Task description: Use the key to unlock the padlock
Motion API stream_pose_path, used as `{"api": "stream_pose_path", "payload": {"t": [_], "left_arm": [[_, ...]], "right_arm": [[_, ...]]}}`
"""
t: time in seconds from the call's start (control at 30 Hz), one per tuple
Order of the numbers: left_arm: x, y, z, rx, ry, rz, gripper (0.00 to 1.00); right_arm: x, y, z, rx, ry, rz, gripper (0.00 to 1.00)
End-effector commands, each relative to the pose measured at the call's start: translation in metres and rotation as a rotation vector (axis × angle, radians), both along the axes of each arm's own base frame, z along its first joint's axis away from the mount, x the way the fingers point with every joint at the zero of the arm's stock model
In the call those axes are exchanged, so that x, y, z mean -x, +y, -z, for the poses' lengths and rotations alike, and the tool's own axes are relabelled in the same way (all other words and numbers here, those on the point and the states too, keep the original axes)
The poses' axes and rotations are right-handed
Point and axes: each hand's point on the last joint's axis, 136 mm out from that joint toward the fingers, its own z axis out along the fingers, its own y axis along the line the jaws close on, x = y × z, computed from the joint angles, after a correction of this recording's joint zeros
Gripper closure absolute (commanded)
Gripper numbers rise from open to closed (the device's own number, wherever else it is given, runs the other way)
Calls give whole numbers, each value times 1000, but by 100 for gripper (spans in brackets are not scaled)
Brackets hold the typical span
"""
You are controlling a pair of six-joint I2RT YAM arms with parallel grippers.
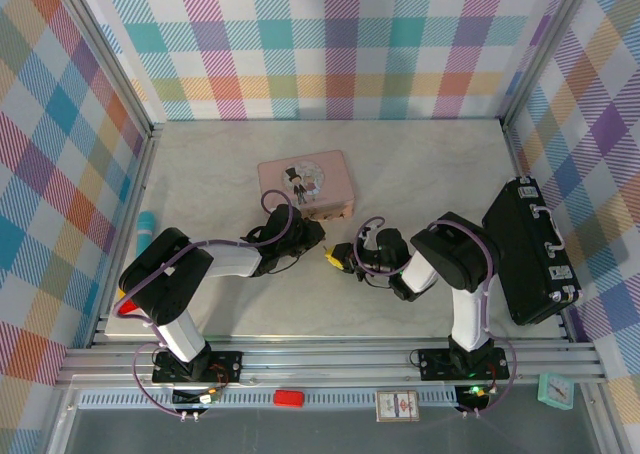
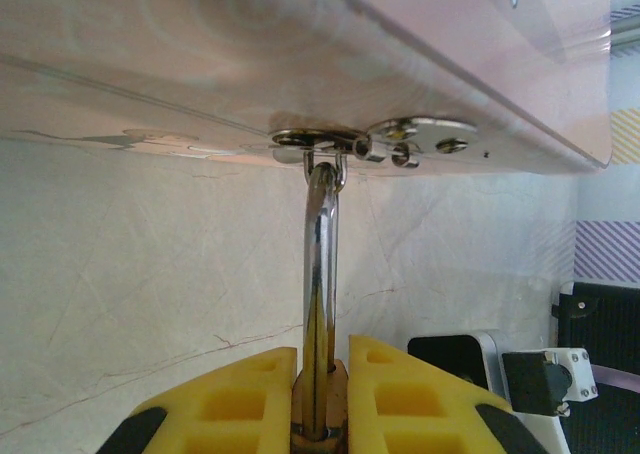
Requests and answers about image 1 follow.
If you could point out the mint green alarm clock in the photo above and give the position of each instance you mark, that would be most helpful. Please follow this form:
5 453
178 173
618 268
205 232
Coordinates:
555 390

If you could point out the teal stick with red tip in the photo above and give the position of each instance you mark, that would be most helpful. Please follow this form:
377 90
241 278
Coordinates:
146 229

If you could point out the small framed label card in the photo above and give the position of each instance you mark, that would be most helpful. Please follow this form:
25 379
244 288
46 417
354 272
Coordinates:
397 406

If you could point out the aluminium corner post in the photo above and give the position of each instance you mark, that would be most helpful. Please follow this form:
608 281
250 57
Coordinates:
107 54
539 49

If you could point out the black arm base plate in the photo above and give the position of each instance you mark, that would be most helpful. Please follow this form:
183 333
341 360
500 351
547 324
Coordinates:
435 364
225 366

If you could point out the aluminium front rail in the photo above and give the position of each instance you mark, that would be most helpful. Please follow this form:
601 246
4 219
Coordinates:
325 340

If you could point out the black hard carrying case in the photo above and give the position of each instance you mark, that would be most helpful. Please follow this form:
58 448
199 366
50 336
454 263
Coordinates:
535 254

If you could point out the small black controller board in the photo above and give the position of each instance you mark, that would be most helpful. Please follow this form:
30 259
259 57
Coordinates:
205 399
475 393

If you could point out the pink tin box with cartoon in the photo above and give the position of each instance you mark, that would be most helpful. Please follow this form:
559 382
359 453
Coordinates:
305 184

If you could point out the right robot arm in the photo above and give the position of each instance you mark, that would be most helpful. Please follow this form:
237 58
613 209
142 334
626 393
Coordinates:
460 254

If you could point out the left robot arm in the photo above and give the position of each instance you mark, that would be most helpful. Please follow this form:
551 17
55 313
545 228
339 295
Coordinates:
165 284

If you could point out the red rectangular block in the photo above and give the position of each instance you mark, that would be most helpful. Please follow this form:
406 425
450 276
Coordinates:
288 398

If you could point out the aluminium lower frame bar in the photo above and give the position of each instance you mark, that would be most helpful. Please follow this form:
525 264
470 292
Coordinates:
62 424
595 419

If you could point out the wide aluminium base beam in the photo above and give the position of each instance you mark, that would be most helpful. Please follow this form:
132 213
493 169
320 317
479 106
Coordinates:
325 366

